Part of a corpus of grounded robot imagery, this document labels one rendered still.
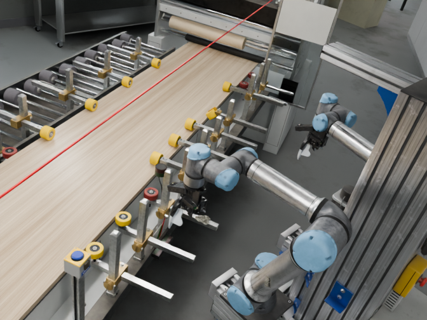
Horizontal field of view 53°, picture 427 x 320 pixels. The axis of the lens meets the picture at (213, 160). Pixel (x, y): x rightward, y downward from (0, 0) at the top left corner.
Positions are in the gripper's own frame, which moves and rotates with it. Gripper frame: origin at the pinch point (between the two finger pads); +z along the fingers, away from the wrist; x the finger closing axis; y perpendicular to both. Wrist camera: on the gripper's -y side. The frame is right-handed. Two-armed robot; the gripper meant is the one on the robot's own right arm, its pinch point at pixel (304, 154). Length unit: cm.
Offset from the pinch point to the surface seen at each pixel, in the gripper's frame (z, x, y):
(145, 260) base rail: 62, -72, -32
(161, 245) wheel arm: 48, -68, -26
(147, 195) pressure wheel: 41, -55, -54
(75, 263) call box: 10, -123, -12
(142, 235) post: 42, -75, -33
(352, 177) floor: 132, 211, -38
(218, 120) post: 24, 16, -73
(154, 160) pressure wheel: 36, -36, -74
